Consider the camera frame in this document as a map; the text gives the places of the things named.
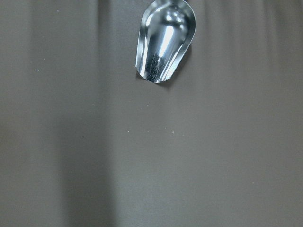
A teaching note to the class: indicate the metal scoop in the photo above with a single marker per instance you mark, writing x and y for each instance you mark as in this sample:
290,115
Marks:
167,29

